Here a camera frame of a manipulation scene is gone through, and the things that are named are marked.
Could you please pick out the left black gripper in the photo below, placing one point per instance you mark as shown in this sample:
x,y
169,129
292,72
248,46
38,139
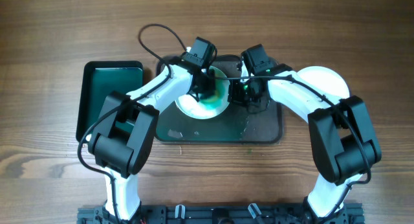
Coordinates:
x,y
204,87

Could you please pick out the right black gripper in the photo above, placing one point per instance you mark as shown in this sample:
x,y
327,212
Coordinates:
x,y
242,96

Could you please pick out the green yellow sponge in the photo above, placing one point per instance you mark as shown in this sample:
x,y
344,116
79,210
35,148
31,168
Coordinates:
x,y
211,97

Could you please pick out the white plate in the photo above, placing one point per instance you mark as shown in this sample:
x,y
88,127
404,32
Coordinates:
x,y
325,79
198,110

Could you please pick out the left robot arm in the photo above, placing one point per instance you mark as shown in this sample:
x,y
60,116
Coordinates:
x,y
122,137

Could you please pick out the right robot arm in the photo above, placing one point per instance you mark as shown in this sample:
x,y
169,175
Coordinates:
x,y
343,140

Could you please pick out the dark grey serving tray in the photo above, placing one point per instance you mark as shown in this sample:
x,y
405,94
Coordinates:
x,y
233,125

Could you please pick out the black water tray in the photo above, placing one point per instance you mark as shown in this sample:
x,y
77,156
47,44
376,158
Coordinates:
x,y
100,78

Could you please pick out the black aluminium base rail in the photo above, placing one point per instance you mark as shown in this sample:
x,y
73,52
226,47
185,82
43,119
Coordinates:
x,y
279,213

